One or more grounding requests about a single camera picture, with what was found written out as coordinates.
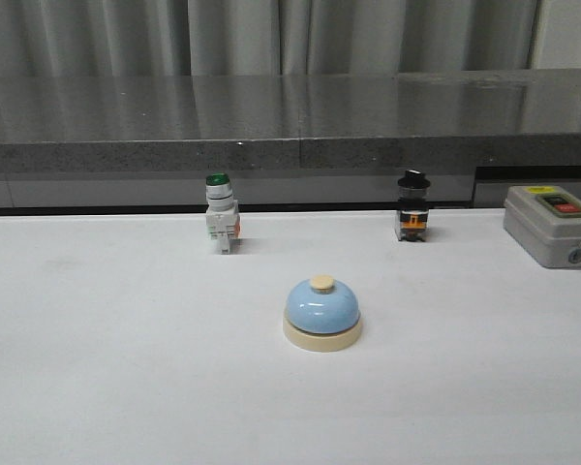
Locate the blue dome call bell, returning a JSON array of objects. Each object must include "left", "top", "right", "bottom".
[{"left": 283, "top": 274, "right": 363, "bottom": 353}]

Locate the dark grey stone counter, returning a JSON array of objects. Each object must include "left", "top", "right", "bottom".
[{"left": 0, "top": 70, "right": 581, "bottom": 209}]

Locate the grey push button box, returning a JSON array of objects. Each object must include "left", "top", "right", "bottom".
[{"left": 504, "top": 185, "right": 581, "bottom": 268}]

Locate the grey curtain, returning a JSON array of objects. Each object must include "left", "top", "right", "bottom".
[{"left": 0, "top": 1, "right": 581, "bottom": 78}]

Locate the green pushbutton switch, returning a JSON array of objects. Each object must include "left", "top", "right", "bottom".
[{"left": 205, "top": 172, "right": 240, "bottom": 254}]

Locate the black rotary selector switch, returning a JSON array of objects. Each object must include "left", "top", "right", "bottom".
[{"left": 395, "top": 170, "right": 431, "bottom": 242}]

